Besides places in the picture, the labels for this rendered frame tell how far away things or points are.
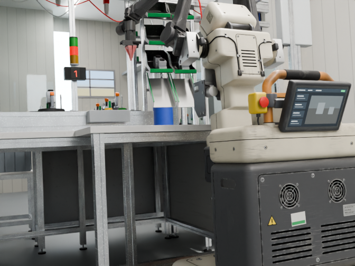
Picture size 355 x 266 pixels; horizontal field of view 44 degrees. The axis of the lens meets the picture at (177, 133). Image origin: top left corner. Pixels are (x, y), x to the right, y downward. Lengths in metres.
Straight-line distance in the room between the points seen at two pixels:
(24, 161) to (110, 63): 7.53
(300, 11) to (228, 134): 2.55
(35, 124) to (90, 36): 9.38
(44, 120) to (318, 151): 1.30
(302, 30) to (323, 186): 2.44
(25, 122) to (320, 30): 4.14
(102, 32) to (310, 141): 10.31
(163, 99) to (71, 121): 0.58
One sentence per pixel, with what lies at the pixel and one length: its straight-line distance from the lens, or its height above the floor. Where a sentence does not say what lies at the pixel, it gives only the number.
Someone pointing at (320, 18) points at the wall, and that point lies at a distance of 5.67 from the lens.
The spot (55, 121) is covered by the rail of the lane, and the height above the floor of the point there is 0.91.
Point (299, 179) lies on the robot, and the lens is 1.54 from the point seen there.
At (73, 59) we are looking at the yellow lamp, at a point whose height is 1.28.
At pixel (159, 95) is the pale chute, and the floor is 1.07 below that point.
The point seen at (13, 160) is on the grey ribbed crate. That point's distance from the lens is 4.25.
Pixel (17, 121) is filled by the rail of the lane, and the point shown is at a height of 0.92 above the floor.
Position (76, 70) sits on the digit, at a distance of 2.57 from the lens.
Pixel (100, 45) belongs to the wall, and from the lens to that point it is 11.55.
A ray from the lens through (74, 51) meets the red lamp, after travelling 2.60.
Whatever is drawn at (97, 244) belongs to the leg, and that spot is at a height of 0.36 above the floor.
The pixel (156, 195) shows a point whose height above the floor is 0.34.
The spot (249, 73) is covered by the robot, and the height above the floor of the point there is 1.05.
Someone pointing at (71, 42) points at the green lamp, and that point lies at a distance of 2.61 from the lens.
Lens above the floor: 0.74
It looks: 2 degrees up
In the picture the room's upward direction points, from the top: 3 degrees counter-clockwise
